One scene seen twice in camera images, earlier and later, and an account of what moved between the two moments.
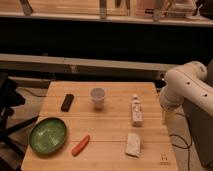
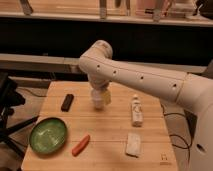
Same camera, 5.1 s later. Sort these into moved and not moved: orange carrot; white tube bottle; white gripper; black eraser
Moved: white gripper
Not moved: white tube bottle; black eraser; orange carrot
